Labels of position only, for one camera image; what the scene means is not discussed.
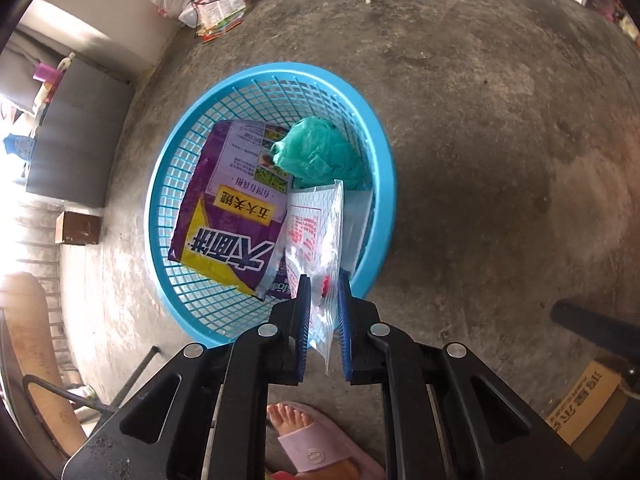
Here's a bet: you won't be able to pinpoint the person's foot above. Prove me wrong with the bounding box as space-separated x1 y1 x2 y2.
266 402 361 480

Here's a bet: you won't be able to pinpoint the printed cardboard box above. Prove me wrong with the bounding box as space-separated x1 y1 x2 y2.
545 357 631 461

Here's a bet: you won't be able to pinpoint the purple yellow packaging bag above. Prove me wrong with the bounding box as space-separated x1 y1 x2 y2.
167 120 296 301

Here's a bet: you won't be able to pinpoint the red white snack bag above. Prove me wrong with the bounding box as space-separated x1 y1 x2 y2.
257 179 346 376

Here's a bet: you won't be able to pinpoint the brown wooden board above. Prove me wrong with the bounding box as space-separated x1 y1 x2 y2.
0 272 88 461

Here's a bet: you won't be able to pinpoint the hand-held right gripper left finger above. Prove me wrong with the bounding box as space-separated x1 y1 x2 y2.
62 274 313 480

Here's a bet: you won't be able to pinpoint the grey cabinet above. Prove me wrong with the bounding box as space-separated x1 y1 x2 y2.
25 57 136 208

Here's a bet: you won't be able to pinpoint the black metal frame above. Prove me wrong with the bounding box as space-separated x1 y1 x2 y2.
22 345 161 416

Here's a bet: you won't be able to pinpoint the blue bottle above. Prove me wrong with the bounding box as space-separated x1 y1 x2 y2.
2 132 36 162

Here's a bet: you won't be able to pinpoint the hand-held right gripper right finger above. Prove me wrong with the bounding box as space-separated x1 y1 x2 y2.
337 270 588 480

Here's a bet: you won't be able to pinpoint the blue plastic mesh basket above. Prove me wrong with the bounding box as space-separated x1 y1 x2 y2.
144 62 398 348

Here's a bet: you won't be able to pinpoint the pink slipper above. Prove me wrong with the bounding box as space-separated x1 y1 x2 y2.
272 402 386 480

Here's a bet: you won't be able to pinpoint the scattered snack wrappers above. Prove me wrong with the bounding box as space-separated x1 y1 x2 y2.
595 0 640 43

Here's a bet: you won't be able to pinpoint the green plastic bag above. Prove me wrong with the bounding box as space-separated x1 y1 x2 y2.
270 116 368 191

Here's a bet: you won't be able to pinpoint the small brown box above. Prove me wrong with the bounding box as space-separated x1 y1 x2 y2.
55 211 103 247

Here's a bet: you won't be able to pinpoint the black furniture leg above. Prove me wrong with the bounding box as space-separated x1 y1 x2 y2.
550 299 640 361

